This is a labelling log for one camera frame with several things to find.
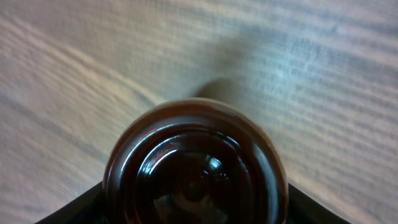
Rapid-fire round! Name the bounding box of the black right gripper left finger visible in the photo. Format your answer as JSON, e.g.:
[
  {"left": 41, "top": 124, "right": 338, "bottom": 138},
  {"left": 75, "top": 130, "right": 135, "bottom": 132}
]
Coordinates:
[{"left": 35, "top": 182, "right": 108, "bottom": 224}]

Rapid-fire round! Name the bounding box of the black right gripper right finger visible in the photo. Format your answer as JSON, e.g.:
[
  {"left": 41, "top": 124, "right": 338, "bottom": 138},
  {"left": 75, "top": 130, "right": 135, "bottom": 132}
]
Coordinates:
[{"left": 286, "top": 184, "right": 349, "bottom": 224}]

